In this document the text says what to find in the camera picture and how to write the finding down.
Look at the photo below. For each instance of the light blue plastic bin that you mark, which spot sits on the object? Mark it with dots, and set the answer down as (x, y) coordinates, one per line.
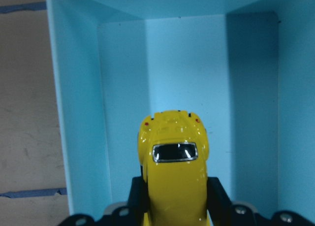
(246, 67)

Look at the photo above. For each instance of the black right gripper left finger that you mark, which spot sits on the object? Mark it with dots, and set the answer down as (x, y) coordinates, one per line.
(138, 201)

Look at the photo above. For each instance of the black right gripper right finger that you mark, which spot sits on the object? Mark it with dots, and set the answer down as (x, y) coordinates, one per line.
(219, 204)

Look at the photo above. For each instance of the yellow beetle toy car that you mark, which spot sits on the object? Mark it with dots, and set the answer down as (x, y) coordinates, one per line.
(173, 149)

